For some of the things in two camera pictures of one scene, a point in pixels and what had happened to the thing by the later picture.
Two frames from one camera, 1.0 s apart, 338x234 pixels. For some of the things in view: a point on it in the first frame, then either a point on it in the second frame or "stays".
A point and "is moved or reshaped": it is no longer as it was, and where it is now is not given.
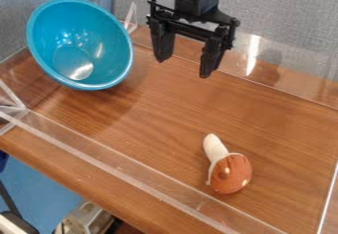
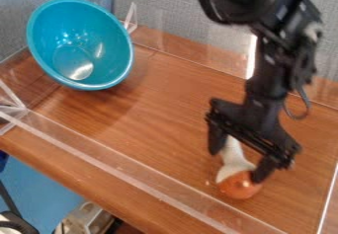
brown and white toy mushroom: x=230 y=172 is moved or reshaped
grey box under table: x=86 y=220 stays
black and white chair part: x=12 y=224 stays
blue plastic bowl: x=80 y=43 stays
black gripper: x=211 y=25 → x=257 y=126
